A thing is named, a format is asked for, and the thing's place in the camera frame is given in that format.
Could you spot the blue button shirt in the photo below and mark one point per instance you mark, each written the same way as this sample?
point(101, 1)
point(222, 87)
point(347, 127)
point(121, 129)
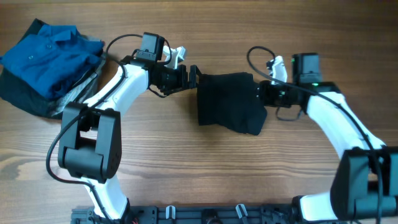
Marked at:
point(27, 60)

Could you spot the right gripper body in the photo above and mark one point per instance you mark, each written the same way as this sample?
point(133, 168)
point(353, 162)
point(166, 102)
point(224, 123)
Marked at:
point(278, 95)

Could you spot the black t-shirt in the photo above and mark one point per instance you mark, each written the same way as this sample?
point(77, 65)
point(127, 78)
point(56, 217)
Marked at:
point(230, 100)

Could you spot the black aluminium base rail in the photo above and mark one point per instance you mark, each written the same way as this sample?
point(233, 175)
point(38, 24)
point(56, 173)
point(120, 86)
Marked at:
point(241, 213)

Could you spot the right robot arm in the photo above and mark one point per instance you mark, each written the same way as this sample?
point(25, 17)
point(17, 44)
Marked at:
point(365, 184)

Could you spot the dark folded garment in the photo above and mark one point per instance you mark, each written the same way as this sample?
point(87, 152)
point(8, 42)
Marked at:
point(19, 93)

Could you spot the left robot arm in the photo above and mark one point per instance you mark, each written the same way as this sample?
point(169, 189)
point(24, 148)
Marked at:
point(90, 144)

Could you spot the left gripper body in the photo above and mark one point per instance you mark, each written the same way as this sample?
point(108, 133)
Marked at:
point(175, 78)

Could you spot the grey folded garment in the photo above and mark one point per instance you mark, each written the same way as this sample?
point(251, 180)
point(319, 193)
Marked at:
point(84, 87)

